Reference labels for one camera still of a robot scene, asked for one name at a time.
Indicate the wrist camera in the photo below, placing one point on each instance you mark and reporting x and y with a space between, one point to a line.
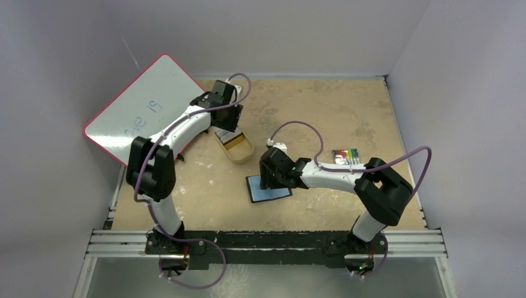
238 90
279 145

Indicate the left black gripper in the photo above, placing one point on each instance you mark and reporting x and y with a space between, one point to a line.
230 125

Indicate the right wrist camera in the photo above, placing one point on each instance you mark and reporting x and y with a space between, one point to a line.
279 145

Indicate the pack of coloured markers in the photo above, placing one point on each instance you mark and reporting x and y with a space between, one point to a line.
346 156

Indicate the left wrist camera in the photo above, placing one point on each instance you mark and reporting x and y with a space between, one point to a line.
238 90

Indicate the stack of credit cards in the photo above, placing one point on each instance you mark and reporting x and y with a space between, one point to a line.
226 136

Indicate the aluminium frame rail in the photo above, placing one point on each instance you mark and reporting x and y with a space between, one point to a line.
401 244

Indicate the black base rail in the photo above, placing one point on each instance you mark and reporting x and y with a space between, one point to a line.
333 249

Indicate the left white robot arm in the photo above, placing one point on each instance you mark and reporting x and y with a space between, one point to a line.
151 164

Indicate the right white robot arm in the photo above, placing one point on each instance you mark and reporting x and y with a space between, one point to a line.
383 192

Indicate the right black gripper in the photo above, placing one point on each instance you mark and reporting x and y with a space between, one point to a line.
268 176

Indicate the black card holder wallet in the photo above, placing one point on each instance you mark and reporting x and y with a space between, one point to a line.
258 195

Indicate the white board with pink rim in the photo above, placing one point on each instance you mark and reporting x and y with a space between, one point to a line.
152 101

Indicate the beige oval card tray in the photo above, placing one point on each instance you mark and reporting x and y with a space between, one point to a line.
238 150

